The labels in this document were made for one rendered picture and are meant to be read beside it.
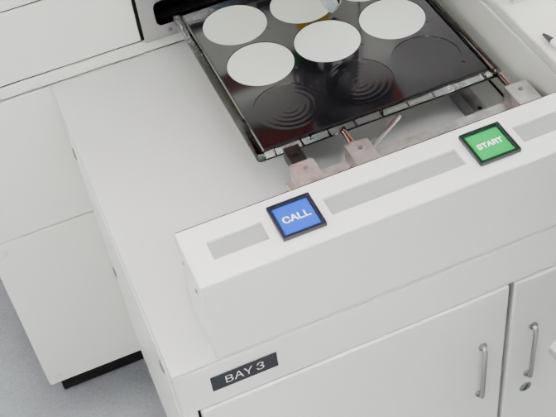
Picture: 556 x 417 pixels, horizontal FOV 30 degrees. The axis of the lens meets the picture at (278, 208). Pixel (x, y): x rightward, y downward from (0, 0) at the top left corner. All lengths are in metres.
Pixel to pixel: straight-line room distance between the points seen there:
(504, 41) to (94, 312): 1.01
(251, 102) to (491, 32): 0.36
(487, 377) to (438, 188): 0.45
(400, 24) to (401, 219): 0.44
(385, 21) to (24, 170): 0.66
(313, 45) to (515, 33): 0.30
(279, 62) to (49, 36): 0.37
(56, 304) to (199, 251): 0.89
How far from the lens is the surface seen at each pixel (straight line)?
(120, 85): 1.69
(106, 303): 2.11
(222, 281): 1.18
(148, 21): 1.69
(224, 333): 1.26
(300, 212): 1.23
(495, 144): 1.30
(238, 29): 1.62
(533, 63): 1.48
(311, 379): 1.40
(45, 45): 1.68
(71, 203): 1.90
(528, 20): 1.50
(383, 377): 1.48
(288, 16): 1.63
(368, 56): 1.54
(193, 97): 1.63
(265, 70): 1.53
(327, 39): 1.58
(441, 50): 1.55
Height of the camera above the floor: 1.86
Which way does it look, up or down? 47 degrees down
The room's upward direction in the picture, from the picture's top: 8 degrees counter-clockwise
